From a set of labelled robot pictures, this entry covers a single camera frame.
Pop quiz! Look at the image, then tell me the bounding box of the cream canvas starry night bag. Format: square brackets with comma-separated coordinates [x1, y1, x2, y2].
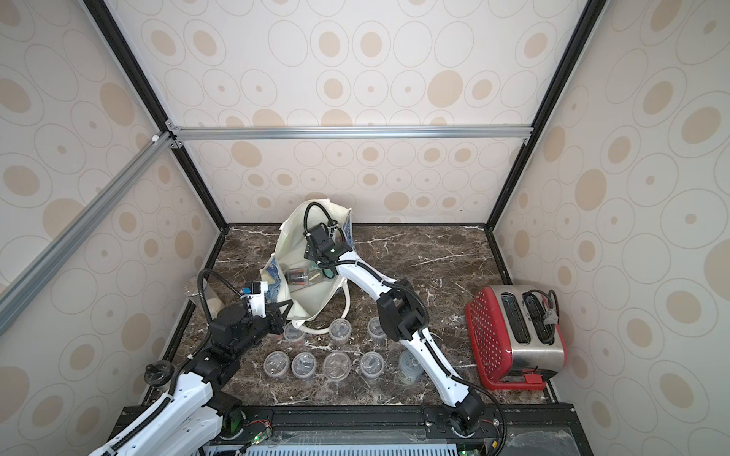
[260, 199, 354, 334]

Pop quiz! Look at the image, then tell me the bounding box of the silver aluminium bar left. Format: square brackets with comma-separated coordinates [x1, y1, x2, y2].
[1, 132, 173, 332]

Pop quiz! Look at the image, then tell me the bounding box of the black corner frame post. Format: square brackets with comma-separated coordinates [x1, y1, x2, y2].
[82, 0, 228, 232]
[485, 0, 608, 234]

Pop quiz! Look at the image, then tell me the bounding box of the silver aluminium crossbar back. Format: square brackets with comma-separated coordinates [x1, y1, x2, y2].
[172, 125, 532, 141]

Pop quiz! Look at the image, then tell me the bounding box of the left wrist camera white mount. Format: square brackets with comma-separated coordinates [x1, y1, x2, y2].
[240, 281, 268, 317]

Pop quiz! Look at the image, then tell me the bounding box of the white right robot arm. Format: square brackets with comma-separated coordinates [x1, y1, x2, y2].
[302, 201, 485, 436]

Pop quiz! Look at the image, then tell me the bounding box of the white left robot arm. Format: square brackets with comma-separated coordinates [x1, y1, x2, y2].
[93, 269, 294, 455]

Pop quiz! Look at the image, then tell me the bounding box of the large clear seed jar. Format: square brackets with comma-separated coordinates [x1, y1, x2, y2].
[397, 350, 424, 386]

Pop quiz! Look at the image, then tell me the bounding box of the black corner frame post left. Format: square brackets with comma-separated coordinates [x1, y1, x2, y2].
[82, 0, 228, 232]

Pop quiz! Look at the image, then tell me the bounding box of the black corner frame post right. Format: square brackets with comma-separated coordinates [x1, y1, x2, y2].
[485, 0, 608, 234]

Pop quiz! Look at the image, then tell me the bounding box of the red and steel toaster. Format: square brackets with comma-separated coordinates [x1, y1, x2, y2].
[465, 285, 568, 391]

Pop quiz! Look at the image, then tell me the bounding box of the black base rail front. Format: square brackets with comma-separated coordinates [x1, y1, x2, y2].
[116, 403, 594, 456]

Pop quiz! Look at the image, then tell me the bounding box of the black lid jar by wall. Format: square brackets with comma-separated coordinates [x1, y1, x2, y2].
[144, 360, 176, 389]

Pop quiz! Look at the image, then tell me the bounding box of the orange seed jar clear lid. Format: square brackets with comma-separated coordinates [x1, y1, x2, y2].
[329, 318, 352, 346]

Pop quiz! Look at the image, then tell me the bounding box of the clear seed jar back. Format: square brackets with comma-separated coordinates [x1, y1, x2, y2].
[283, 322, 307, 346]
[367, 317, 388, 346]

